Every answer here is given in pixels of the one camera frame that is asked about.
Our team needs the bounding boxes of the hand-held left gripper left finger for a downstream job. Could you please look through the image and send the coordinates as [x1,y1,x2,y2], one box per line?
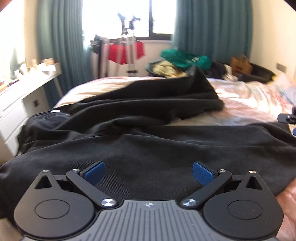
[34,160,118,208]

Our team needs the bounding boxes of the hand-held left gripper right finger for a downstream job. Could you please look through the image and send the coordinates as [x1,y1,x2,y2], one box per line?
[180,161,266,208]

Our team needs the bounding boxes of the black pants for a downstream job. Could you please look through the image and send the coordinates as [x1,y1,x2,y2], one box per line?
[0,67,293,221]

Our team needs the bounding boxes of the pastel pillow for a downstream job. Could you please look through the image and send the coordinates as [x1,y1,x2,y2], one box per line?
[274,74,296,105]

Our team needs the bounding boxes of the black leather armchair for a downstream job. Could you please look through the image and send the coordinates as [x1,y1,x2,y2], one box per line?
[240,62,277,83]

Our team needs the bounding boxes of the brown paper bag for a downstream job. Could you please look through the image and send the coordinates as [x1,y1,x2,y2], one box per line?
[230,56,253,76]

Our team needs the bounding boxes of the white cloth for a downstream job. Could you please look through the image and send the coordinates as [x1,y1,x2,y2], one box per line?
[223,65,239,80]

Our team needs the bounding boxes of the dark clothing pile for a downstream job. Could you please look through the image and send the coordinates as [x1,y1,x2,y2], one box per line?
[209,61,228,78]

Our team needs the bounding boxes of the white dresser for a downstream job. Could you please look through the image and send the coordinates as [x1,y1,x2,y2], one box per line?
[0,62,63,161]

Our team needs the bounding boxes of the yellow knit blanket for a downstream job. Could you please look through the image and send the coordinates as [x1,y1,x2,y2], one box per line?
[150,61,187,77]

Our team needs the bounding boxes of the teal curtain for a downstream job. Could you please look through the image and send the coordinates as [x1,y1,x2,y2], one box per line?
[172,0,253,66]
[37,0,93,87]

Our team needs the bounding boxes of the green garment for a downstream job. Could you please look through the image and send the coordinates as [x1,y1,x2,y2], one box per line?
[161,49,212,71]

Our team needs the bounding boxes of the garment steamer stand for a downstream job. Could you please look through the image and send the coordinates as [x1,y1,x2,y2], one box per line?
[117,13,143,77]

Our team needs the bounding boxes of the red garment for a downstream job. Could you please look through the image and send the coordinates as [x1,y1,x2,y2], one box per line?
[108,42,146,65]

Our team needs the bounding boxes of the window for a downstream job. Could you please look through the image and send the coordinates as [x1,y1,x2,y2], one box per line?
[81,0,177,40]

